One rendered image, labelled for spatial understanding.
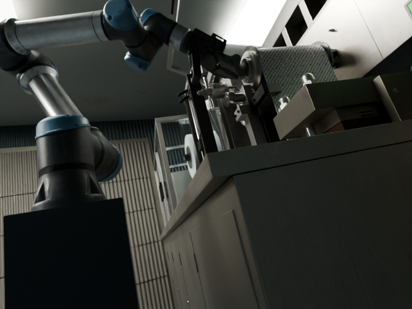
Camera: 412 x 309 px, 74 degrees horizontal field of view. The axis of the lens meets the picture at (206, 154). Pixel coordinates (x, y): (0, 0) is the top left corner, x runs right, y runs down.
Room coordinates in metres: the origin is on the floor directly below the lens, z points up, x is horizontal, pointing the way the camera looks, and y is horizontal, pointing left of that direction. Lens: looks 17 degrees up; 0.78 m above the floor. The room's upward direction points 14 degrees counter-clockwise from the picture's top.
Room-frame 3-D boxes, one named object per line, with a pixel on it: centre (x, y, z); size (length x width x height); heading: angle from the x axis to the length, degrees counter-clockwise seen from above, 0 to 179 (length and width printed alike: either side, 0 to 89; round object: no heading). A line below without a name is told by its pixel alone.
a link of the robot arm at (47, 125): (0.60, 0.32, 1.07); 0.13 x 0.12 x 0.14; 176
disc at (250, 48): (0.77, -0.20, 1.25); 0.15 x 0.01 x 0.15; 15
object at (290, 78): (0.74, -0.34, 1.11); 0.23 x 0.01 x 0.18; 105
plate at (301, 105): (0.64, -0.40, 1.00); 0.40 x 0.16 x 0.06; 105
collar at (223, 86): (1.00, -0.11, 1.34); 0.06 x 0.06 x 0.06; 15
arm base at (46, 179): (0.59, 0.32, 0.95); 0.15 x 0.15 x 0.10
